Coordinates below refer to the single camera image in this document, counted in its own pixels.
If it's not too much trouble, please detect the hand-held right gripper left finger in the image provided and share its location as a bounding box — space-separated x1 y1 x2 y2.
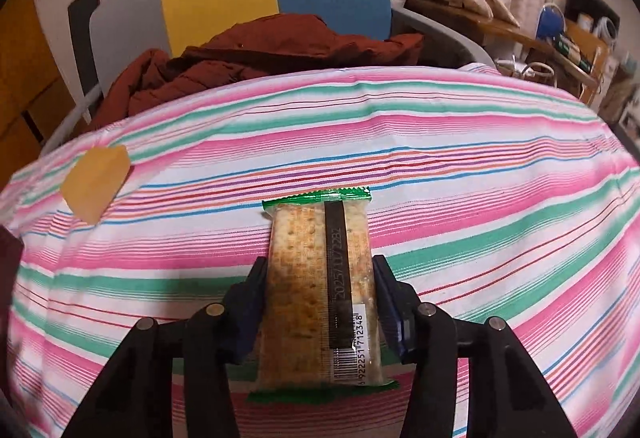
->
72 255 271 438

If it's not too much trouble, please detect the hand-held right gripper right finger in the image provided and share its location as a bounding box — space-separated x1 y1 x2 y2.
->
372 255 566 438

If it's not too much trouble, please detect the green cracker packet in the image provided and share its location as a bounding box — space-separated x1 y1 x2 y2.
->
246 187 401 405

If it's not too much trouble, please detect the dark brown box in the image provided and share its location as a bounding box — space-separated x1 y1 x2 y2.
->
0 228 23 319

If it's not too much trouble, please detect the striped tablecloth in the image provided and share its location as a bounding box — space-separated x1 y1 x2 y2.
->
0 62 640 438

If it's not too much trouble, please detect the yellow flat block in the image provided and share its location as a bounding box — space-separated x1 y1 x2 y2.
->
60 144 132 225

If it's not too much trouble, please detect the red-brown jacket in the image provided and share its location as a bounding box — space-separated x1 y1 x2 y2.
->
90 13 425 134

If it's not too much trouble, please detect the white bag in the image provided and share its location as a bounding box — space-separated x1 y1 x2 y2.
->
495 58 558 86

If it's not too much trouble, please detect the wooden side table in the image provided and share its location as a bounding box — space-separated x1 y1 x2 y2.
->
404 0 598 89

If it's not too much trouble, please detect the wooden shelf rack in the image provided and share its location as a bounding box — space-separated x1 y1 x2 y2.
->
560 18 613 104

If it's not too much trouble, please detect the wooden cabinet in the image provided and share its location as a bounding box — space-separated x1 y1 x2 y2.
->
0 0 76 184

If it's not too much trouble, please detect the blue container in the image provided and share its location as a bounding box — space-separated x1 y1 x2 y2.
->
537 3 566 42

